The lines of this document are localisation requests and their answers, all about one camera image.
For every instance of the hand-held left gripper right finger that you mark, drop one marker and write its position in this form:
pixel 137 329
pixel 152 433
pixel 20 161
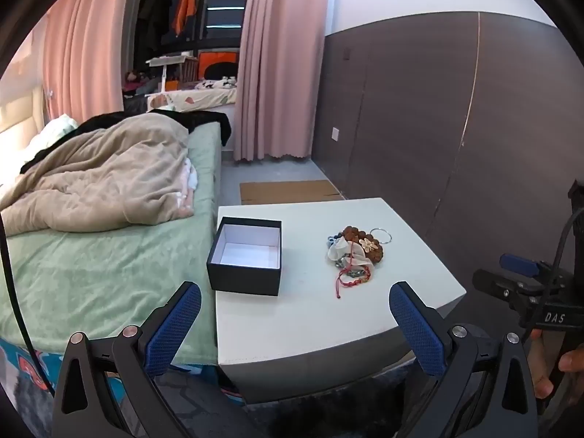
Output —
pixel 417 328

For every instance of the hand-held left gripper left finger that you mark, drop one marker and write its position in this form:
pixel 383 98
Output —
pixel 175 328

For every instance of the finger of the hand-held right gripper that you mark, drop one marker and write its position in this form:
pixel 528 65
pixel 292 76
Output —
pixel 497 283
pixel 518 264

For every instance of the black jewelry box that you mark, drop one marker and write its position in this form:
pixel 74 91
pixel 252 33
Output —
pixel 242 278

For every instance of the silver bangle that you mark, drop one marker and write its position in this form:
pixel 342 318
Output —
pixel 391 237

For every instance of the gold flower hair clip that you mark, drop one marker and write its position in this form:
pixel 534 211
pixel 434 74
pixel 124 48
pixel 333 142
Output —
pixel 367 244

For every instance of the white cloth pouch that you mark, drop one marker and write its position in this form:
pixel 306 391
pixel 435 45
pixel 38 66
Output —
pixel 340 251

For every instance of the person's right hand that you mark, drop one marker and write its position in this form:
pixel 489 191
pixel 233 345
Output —
pixel 542 365

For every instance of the bed with green sheet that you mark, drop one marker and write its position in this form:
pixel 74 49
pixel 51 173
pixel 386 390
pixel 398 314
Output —
pixel 114 273

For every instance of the white side table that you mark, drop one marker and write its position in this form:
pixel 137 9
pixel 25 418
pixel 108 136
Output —
pixel 310 328

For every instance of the pink white patterned cloth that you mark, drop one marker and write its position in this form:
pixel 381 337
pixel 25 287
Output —
pixel 187 187

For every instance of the printed bed skirt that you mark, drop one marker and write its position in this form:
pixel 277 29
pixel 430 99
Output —
pixel 23 365

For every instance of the beige blanket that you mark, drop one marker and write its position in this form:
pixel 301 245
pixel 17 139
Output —
pixel 105 178

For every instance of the flat brown cardboard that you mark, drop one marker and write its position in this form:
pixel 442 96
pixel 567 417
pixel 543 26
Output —
pixel 292 191

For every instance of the black cloth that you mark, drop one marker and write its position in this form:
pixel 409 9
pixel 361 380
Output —
pixel 200 121

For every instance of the floral cushion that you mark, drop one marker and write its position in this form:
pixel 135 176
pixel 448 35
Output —
pixel 191 98

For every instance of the light green pillow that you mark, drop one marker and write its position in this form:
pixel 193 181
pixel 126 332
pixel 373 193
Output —
pixel 61 125

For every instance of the dark pink plush toy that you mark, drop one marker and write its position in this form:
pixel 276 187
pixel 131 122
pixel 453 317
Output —
pixel 134 82

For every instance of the panda plush toy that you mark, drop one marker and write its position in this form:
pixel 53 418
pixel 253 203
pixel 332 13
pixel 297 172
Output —
pixel 223 83

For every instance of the beige headboard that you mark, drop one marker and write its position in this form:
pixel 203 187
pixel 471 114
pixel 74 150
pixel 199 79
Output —
pixel 20 132

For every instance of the white folding table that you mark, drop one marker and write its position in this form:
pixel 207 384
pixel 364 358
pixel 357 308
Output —
pixel 169 60

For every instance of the pink curtain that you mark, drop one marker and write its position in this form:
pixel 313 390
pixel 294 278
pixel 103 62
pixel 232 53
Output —
pixel 86 54
pixel 283 77

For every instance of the dark hanging garment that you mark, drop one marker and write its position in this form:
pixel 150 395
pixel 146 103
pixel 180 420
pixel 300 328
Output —
pixel 153 9

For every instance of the orange hanging garment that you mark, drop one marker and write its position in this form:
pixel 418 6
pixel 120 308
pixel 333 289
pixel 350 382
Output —
pixel 187 4

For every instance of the white wall socket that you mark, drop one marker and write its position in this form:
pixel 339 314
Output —
pixel 336 134

